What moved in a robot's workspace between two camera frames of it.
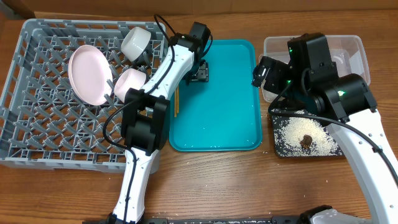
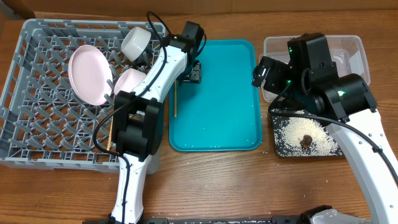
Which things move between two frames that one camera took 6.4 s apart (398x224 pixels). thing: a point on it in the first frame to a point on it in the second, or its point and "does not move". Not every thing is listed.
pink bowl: x=126 y=79 does not move
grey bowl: x=134 y=43 does not move
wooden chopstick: x=178 y=99 to x=109 y=142
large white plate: x=91 y=74 does not move
